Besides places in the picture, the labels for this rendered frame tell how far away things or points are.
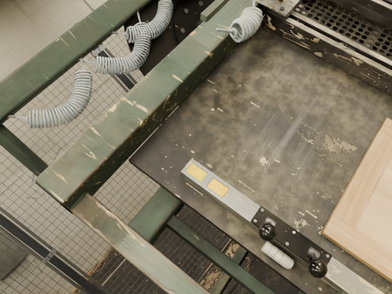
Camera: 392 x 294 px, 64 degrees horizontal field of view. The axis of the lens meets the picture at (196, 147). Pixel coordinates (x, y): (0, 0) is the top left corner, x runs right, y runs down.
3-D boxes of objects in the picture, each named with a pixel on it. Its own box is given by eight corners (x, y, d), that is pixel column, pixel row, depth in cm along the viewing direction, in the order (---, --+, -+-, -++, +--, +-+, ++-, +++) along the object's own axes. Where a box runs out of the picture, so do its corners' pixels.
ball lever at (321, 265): (315, 263, 75) (321, 284, 62) (301, 253, 76) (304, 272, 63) (324, 251, 75) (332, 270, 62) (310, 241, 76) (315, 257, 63)
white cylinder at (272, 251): (259, 251, 79) (286, 271, 77) (262, 249, 76) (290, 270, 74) (265, 241, 80) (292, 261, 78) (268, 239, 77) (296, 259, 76)
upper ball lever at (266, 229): (272, 232, 78) (269, 247, 65) (259, 223, 79) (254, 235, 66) (280, 220, 78) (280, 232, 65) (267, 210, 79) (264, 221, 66)
